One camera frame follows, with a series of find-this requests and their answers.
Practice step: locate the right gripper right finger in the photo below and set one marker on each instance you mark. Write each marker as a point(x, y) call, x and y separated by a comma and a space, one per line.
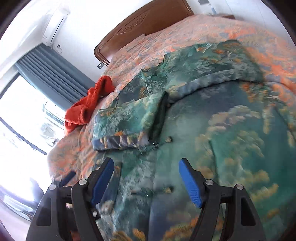
point(241, 221)

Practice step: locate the white air conditioner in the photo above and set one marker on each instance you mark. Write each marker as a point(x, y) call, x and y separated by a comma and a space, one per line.
point(53, 26)

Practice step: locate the small wall socket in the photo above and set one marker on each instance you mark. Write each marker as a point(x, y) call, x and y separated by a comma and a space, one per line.
point(100, 65)

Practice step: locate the grey wall switch panel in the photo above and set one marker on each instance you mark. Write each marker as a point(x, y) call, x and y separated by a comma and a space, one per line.
point(202, 2)

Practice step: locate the red fleece garment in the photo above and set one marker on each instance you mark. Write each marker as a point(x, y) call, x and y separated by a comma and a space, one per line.
point(80, 113)

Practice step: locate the grey blue curtain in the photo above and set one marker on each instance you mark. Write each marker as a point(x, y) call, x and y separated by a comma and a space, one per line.
point(60, 81)

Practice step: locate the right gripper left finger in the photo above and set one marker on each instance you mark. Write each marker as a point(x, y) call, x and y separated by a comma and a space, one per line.
point(50, 221)

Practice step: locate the green landscape print jacket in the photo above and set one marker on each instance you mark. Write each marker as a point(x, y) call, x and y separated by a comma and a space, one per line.
point(210, 104)

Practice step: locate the orange floral bed quilt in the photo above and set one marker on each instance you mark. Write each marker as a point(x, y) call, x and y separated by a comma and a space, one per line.
point(274, 55)

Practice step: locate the wooden nightstand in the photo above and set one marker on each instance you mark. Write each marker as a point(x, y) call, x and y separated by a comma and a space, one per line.
point(228, 16)

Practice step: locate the wooden headboard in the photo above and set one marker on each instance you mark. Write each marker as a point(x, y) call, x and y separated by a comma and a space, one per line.
point(152, 17)

